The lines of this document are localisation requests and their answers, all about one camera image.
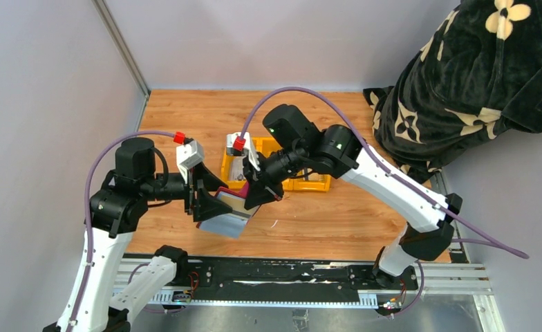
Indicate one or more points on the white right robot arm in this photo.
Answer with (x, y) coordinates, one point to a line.
(336, 151)

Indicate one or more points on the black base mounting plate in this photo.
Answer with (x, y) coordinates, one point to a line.
(285, 280)

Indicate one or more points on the black floral blanket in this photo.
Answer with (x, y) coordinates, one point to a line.
(478, 76)

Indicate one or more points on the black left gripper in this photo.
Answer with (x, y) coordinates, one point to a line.
(204, 205)

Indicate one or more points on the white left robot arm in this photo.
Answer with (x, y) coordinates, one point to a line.
(111, 218)

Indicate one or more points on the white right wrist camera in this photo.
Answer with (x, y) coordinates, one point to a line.
(241, 144)

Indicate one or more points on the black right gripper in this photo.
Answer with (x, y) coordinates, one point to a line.
(258, 194)

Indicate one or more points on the white cards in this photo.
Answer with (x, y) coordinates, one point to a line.
(230, 217)

